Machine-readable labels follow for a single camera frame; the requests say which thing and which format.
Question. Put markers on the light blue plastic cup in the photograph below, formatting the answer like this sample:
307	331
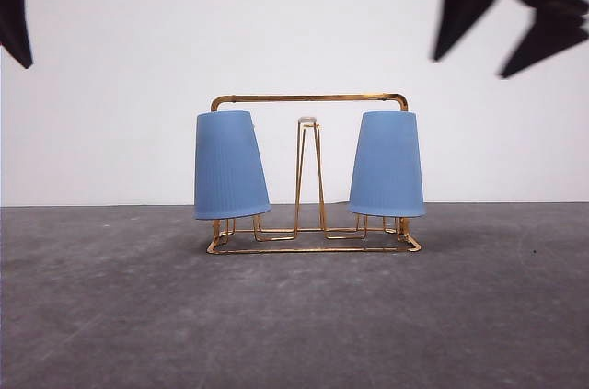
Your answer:
230	177
387	170

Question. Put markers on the gold wire cup rack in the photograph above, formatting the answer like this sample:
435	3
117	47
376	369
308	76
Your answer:
311	232

